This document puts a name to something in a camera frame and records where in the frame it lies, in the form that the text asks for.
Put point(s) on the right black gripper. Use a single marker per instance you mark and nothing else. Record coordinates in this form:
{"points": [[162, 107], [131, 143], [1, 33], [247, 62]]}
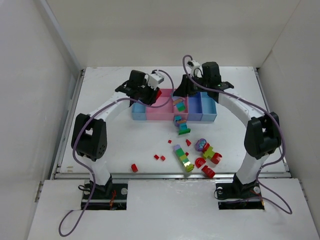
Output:
{"points": [[184, 88]]}

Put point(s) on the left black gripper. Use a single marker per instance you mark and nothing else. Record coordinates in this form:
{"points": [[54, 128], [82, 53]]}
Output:
{"points": [[149, 94]]}

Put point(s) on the multicolour lego stack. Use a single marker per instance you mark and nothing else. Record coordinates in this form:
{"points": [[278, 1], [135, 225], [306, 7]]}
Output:
{"points": [[179, 104]]}

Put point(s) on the teal green lego stack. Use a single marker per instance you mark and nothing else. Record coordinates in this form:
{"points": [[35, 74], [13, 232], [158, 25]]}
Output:
{"points": [[181, 124]]}

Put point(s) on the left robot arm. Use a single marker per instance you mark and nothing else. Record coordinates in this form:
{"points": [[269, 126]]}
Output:
{"points": [[89, 138]]}

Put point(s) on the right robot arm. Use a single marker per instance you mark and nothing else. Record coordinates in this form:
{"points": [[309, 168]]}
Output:
{"points": [[262, 136]]}

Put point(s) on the left light blue bin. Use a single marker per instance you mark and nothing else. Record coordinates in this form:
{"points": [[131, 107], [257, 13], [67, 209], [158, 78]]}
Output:
{"points": [[138, 112]]}

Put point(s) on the light blue bin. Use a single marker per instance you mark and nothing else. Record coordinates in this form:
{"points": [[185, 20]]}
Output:
{"points": [[138, 112], [208, 106]]}

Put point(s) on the right light blue bin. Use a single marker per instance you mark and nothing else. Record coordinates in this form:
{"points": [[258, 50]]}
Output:
{"points": [[208, 106]]}

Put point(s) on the large pink bin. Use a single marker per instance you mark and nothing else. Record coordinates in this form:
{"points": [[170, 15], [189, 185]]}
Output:
{"points": [[164, 113]]}

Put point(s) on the small pink bin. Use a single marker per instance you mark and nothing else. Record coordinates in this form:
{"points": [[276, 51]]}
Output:
{"points": [[183, 114]]}

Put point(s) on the purple paw lego piece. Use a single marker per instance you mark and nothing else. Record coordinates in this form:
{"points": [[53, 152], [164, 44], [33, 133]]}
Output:
{"points": [[200, 144]]}

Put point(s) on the small red lego slope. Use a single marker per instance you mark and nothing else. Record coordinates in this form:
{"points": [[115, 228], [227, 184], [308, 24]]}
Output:
{"points": [[188, 142]]}

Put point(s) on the red lego brick on table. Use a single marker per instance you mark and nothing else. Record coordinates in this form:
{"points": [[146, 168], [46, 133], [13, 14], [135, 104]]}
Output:
{"points": [[134, 168]]}

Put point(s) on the lime red lego cluster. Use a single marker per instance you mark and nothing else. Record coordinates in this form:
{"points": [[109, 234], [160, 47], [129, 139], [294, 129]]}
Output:
{"points": [[210, 154]]}

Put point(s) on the red arch lego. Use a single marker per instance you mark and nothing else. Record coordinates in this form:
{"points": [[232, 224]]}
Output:
{"points": [[199, 162]]}

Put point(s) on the long green lego stack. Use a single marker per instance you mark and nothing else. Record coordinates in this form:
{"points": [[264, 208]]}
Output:
{"points": [[183, 158]]}

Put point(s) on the red printed lego brick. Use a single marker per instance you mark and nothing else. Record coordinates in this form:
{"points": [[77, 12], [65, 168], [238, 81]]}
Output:
{"points": [[208, 172]]}

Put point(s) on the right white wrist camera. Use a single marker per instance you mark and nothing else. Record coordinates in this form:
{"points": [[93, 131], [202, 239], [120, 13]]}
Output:
{"points": [[192, 64]]}

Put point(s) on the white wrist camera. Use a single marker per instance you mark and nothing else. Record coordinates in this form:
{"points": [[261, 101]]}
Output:
{"points": [[192, 64], [155, 79]]}

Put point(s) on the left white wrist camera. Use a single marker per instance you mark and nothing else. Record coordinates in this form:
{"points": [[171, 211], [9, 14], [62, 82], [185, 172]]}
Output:
{"points": [[155, 79]]}

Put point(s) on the metal table rail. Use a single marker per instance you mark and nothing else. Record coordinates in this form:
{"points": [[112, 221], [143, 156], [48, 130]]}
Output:
{"points": [[171, 176]]}

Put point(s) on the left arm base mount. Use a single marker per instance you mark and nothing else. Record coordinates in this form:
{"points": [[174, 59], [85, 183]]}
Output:
{"points": [[109, 197]]}

